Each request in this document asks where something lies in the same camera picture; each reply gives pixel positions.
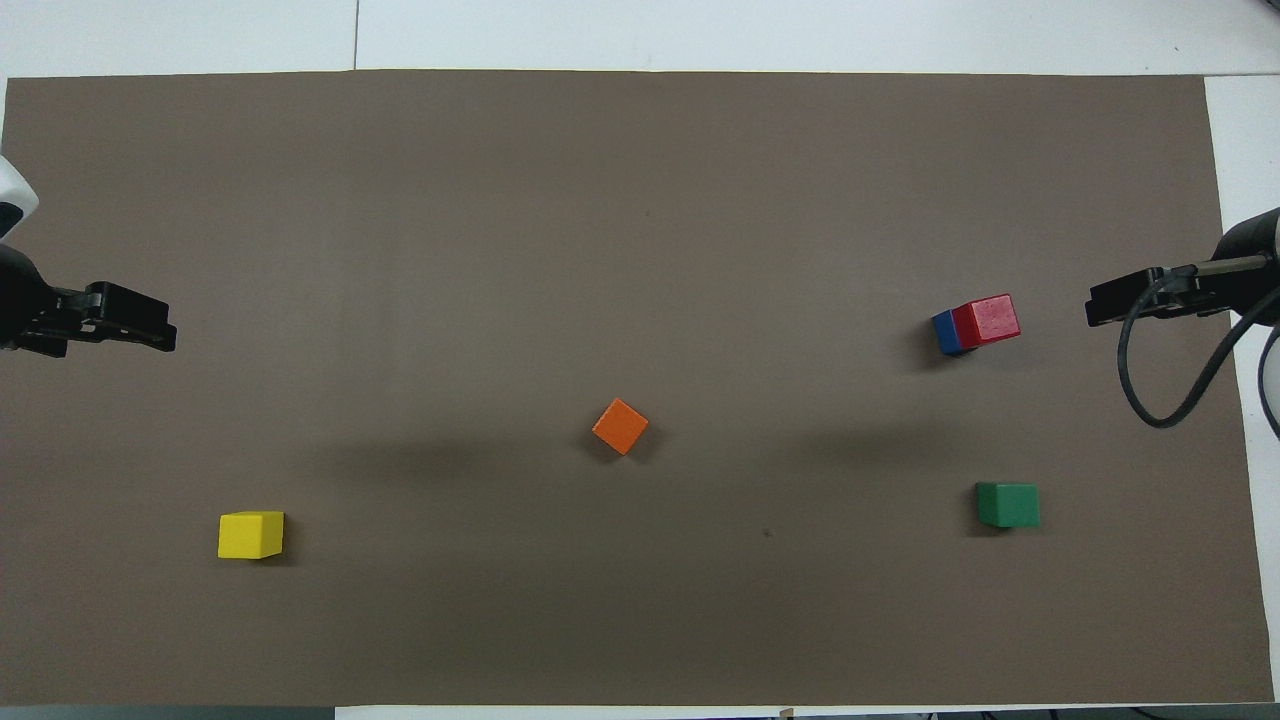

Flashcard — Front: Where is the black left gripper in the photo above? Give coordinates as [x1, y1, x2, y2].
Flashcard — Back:
[0, 244, 179, 359]

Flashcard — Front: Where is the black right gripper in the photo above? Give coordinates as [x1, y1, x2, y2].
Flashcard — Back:
[1084, 207, 1280, 329]

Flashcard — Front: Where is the red wooden block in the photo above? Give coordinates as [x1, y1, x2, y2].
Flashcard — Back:
[950, 293, 1023, 351]

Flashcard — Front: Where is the blue wooden block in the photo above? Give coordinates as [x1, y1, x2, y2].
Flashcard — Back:
[932, 309, 977, 359]

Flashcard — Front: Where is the yellow wooden block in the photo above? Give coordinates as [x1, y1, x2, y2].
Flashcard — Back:
[218, 511, 285, 560]

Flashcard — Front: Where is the green wooden block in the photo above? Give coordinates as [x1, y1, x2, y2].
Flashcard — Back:
[976, 482, 1041, 529]

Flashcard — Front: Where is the orange wooden block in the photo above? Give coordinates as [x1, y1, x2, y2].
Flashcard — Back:
[592, 398, 650, 457]

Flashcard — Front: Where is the brown table mat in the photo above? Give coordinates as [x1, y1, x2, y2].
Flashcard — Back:
[0, 69, 1277, 707]

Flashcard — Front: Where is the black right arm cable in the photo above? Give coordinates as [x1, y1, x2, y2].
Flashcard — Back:
[1117, 255, 1280, 442]

